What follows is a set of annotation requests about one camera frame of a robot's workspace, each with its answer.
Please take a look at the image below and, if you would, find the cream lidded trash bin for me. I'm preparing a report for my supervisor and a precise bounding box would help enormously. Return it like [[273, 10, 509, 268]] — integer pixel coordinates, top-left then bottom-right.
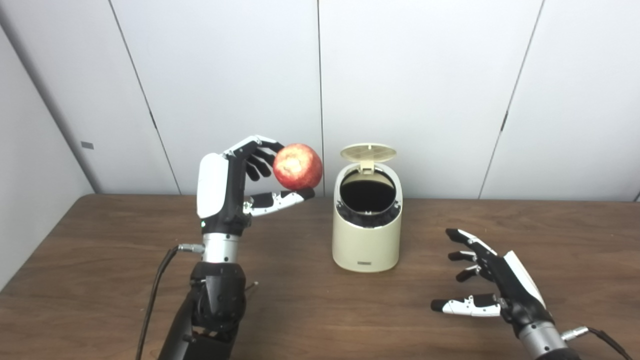
[[332, 161, 404, 274]]

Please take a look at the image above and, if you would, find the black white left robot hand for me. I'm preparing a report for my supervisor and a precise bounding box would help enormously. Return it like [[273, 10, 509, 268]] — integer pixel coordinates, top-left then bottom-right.
[[196, 135, 317, 237]]

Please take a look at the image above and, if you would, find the cream round bin lid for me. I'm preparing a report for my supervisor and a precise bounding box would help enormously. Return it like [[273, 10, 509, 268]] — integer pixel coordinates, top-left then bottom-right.
[[340, 143, 398, 174]]

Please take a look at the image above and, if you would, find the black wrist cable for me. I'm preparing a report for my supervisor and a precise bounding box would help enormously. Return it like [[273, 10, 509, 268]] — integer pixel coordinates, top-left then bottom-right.
[[135, 243, 206, 360], [561, 326, 633, 360]]

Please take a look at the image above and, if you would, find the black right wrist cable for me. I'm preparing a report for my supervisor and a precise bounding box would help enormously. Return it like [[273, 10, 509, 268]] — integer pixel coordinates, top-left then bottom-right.
[[561, 326, 633, 360]]

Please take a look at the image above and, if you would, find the red apple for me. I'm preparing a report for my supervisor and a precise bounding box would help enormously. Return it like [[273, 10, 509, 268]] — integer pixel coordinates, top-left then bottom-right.
[[272, 143, 324, 191]]

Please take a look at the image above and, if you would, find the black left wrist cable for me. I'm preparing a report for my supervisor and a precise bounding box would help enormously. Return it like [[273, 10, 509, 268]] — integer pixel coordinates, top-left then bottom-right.
[[135, 243, 206, 360]]

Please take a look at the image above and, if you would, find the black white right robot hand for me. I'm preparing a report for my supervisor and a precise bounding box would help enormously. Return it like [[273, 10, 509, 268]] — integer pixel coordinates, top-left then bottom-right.
[[431, 228, 555, 331]]

